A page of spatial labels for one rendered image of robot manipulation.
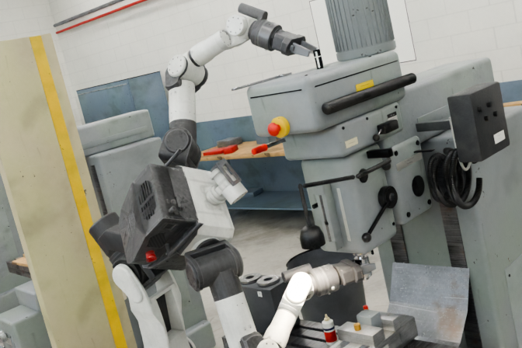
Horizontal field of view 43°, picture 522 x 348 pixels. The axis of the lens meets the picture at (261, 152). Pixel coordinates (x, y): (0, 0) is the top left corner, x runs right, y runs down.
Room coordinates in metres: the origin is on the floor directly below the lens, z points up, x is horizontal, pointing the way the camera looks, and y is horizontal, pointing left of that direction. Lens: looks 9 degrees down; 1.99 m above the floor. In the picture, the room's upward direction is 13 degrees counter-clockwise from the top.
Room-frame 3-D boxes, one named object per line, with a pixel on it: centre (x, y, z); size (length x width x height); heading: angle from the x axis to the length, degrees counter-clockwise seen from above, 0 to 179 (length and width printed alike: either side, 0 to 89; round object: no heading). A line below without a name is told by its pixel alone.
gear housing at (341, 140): (2.11, -0.27, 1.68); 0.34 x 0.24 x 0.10; 133
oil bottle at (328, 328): (2.23, -0.09, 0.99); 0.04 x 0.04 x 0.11
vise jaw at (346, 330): (2.06, -0.18, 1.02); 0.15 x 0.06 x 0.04; 42
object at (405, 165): (2.21, -0.38, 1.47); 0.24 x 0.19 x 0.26; 43
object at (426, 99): (2.42, -0.60, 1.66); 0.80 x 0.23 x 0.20; 133
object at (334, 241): (2.00, -0.16, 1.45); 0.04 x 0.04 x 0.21; 43
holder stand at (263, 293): (2.50, 0.12, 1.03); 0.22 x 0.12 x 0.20; 45
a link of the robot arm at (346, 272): (2.05, -0.15, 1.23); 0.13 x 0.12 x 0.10; 18
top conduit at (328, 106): (1.99, -0.36, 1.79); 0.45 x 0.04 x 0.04; 133
